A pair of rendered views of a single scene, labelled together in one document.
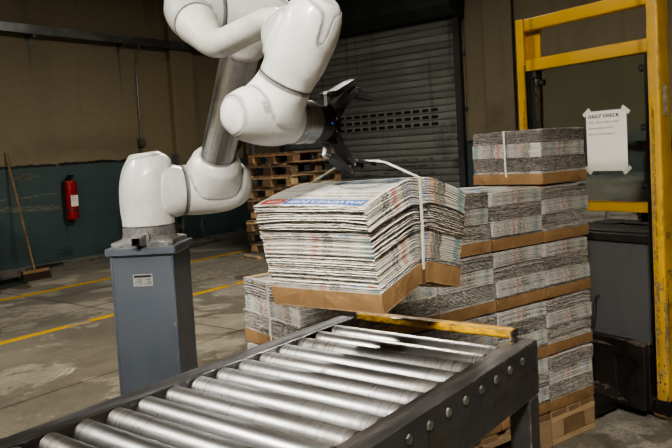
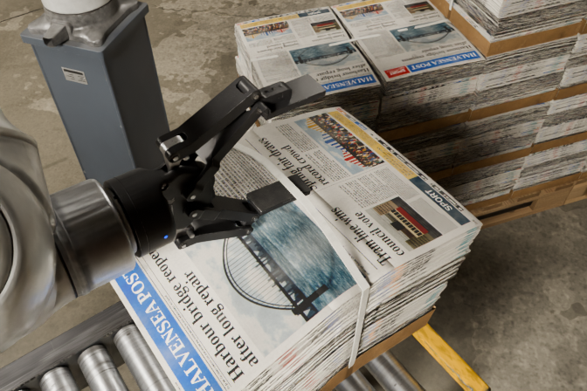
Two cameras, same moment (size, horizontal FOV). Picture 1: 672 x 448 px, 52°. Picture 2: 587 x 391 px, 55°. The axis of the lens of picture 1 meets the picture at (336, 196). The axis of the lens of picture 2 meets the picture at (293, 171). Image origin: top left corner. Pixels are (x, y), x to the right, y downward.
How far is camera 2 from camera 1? 1.23 m
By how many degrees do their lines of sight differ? 46
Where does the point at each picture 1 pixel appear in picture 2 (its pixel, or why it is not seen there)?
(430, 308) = (459, 106)
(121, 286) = (52, 75)
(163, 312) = (105, 113)
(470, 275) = (532, 65)
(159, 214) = not seen: outside the picture
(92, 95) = not seen: outside the picture
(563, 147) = not seen: outside the picture
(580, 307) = not seen: outside the picture
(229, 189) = not seen: outside the picture
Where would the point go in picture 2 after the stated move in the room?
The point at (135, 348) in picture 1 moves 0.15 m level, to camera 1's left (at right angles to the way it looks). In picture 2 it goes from (84, 135) to (32, 124)
